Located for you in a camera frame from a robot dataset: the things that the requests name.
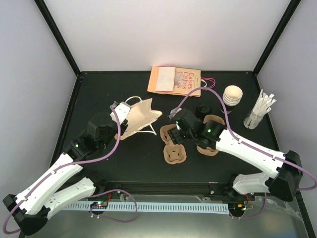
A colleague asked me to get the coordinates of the jar of white stirrers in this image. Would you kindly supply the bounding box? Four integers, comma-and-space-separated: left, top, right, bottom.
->
244, 89, 276, 129

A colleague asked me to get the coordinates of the orange flat bag stack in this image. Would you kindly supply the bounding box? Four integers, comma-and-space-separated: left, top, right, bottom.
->
147, 66, 176, 93

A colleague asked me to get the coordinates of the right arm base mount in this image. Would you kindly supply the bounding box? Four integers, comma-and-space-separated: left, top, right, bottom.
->
208, 183, 255, 202

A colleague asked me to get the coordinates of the stack of black lids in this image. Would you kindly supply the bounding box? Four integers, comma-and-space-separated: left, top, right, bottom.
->
195, 104, 212, 120

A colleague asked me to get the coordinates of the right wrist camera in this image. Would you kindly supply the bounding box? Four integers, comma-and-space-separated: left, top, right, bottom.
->
168, 107, 182, 120

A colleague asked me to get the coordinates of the black frame post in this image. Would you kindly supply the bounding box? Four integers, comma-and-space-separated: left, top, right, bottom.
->
34, 0, 81, 76
253, 0, 301, 76

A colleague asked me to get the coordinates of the light blue cable duct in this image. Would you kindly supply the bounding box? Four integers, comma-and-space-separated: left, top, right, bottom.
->
64, 201, 229, 215

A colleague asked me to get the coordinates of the purple cable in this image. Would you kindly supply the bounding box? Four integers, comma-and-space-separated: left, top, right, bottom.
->
3, 104, 138, 235
170, 87, 317, 221

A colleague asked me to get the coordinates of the brown pulp cup carrier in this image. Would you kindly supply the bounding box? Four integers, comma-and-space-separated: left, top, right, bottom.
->
163, 144, 187, 165

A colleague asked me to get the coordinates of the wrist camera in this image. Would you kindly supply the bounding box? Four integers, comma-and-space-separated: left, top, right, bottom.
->
112, 102, 131, 124
168, 107, 182, 120

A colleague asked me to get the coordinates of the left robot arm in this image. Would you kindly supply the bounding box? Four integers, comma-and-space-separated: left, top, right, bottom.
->
3, 110, 128, 236

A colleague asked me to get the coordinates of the Cakes printed paper bag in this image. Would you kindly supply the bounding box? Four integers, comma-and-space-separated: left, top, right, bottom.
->
164, 67, 216, 96

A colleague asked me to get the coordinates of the orange paper bag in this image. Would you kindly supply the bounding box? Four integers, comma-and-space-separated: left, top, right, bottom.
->
120, 96, 162, 140

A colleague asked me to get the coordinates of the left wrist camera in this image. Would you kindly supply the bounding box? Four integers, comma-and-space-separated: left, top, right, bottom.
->
112, 102, 131, 124

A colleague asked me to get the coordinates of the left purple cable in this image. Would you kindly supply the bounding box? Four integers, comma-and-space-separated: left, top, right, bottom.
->
3, 104, 138, 235

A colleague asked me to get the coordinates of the black frame post right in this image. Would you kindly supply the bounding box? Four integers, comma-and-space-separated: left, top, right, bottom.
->
253, 0, 301, 76

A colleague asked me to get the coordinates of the stack of paper cups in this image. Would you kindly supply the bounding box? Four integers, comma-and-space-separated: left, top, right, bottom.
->
222, 85, 243, 114

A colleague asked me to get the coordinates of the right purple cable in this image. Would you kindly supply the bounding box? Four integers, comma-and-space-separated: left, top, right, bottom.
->
170, 87, 317, 221

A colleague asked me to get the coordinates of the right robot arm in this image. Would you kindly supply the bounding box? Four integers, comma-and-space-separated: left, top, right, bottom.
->
168, 109, 303, 201

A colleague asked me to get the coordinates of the black frame post left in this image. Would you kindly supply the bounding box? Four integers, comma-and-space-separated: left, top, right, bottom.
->
34, 0, 81, 76

